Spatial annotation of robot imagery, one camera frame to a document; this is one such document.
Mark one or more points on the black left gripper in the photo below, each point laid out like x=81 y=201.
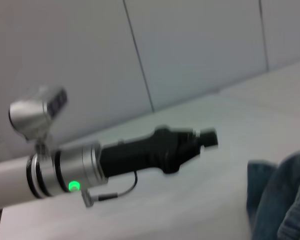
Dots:
x=145 y=152

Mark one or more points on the blue denim shorts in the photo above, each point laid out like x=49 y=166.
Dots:
x=277 y=200

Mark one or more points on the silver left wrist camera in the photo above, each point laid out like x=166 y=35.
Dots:
x=32 y=112

